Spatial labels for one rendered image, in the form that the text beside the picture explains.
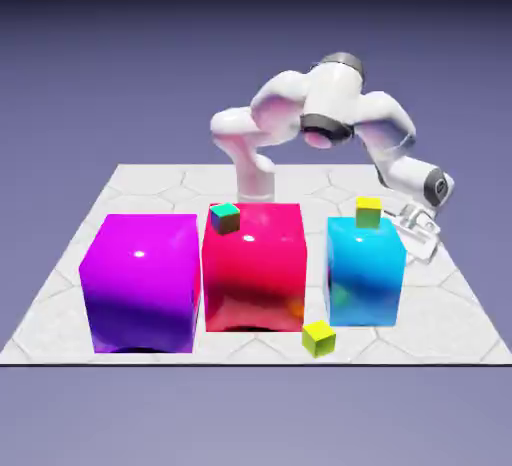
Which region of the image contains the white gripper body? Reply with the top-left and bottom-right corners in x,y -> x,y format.
384,203 -> 442,264

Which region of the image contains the small yellow cube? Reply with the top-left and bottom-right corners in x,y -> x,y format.
355,196 -> 382,230
301,319 -> 337,359

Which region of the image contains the small green cube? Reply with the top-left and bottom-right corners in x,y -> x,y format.
209,201 -> 242,236

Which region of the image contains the large cyan box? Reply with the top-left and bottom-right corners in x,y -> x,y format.
326,216 -> 408,328

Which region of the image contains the large red box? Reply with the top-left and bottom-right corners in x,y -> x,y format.
201,202 -> 308,333

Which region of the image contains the large purple box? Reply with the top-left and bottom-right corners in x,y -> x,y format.
78,213 -> 201,354

